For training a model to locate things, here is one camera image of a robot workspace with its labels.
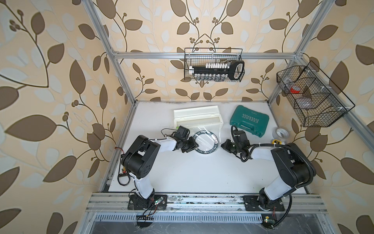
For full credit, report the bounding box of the black corrugated cable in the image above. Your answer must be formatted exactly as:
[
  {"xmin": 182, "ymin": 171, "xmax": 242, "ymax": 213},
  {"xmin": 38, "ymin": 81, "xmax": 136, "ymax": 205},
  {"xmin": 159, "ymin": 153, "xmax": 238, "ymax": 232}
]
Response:
[{"xmin": 230, "ymin": 125, "xmax": 317, "ymax": 229}]

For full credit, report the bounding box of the black wire basket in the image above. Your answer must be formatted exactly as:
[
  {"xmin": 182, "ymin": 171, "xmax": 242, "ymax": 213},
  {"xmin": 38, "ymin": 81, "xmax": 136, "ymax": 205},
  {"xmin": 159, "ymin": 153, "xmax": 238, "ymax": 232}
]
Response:
[
  {"xmin": 277, "ymin": 61, "xmax": 355, "ymax": 127},
  {"xmin": 184, "ymin": 47, "xmax": 245, "ymax": 82}
]

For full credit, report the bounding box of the yellow tape measure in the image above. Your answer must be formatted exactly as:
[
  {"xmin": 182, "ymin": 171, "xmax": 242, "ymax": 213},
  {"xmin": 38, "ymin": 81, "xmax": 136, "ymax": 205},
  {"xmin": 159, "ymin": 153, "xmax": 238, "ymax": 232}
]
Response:
[{"xmin": 271, "ymin": 139, "xmax": 283, "ymax": 145}]

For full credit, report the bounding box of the green tool case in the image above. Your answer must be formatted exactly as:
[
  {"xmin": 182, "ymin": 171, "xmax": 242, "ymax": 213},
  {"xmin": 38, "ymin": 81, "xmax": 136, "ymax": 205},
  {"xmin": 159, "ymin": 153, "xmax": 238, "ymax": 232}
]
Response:
[{"xmin": 230, "ymin": 105, "xmax": 269, "ymax": 137}]

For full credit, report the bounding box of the red item in basket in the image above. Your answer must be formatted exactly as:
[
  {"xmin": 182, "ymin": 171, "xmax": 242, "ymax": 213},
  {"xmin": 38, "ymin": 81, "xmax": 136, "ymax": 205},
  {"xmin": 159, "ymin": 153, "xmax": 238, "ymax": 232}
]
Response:
[{"xmin": 290, "ymin": 85, "xmax": 302, "ymax": 94}]

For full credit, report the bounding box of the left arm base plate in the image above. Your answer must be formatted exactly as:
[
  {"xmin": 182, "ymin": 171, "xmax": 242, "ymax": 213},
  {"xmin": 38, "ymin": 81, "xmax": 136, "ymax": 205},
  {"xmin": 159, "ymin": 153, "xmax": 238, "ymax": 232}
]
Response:
[{"xmin": 128, "ymin": 194, "xmax": 168, "ymax": 211}]

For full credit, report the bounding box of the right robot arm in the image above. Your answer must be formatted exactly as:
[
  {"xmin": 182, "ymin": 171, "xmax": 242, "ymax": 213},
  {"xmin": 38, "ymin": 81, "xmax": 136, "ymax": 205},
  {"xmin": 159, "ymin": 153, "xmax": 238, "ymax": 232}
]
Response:
[{"xmin": 221, "ymin": 125, "xmax": 317, "ymax": 206}]

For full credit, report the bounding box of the white plate green rim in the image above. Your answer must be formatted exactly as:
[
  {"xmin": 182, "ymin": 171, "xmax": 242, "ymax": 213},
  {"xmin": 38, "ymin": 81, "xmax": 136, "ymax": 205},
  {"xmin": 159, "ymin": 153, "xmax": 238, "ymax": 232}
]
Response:
[{"xmin": 193, "ymin": 130, "xmax": 219, "ymax": 155}]

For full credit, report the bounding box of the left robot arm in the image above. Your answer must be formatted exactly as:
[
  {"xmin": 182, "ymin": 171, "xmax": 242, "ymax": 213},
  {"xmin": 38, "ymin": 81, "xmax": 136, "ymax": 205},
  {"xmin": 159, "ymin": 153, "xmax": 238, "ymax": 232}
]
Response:
[{"xmin": 121, "ymin": 126, "xmax": 199, "ymax": 200}]

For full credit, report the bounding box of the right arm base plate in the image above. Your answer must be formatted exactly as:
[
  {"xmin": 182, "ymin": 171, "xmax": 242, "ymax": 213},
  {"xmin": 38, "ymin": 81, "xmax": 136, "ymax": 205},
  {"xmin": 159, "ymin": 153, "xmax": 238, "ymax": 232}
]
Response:
[{"xmin": 243, "ymin": 195, "xmax": 285, "ymax": 212}]

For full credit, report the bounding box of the clear tape roll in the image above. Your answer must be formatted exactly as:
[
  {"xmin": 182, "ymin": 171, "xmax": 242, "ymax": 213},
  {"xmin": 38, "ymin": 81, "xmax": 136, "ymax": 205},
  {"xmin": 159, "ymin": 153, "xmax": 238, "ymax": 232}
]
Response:
[{"xmin": 272, "ymin": 127, "xmax": 290, "ymax": 142}]

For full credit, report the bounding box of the black socket set holder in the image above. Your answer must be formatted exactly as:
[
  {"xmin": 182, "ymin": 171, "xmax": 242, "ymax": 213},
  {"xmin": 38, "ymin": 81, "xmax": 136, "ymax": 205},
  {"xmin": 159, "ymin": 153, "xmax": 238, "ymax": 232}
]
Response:
[{"xmin": 188, "ymin": 60, "xmax": 245, "ymax": 82}]

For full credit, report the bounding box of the rear black wire basket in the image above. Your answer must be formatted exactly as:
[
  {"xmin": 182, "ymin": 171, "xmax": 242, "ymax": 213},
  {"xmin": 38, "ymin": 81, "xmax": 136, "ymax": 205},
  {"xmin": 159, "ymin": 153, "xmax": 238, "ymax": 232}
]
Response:
[{"xmin": 184, "ymin": 47, "xmax": 245, "ymax": 82}]

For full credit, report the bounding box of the right black wire basket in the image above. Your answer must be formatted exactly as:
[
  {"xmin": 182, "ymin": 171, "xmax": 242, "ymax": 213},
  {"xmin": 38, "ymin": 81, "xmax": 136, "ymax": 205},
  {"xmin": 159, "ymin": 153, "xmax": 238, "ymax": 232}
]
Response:
[{"xmin": 277, "ymin": 61, "xmax": 355, "ymax": 127}]

